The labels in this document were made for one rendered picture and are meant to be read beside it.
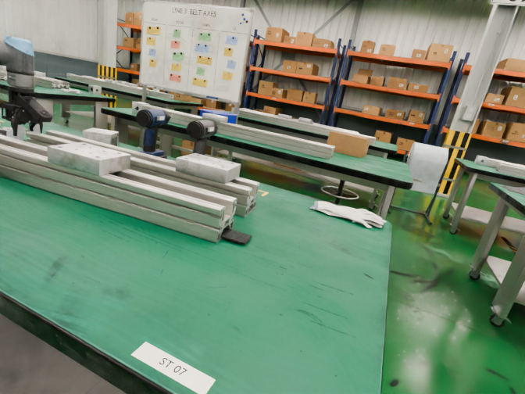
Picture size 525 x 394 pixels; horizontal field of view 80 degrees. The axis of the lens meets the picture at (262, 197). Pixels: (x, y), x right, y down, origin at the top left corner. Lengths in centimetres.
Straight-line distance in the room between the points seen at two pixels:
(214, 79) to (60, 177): 316
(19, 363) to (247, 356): 94
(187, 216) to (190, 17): 365
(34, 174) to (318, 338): 83
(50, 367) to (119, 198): 64
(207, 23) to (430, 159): 299
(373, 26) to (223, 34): 795
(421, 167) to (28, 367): 385
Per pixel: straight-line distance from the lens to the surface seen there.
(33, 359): 131
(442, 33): 1133
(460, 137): 615
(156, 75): 447
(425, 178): 419
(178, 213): 75
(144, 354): 47
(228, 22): 397
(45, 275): 63
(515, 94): 1039
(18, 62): 135
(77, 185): 92
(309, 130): 405
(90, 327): 52
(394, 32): 1130
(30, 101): 136
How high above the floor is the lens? 112
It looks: 18 degrees down
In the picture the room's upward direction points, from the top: 10 degrees clockwise
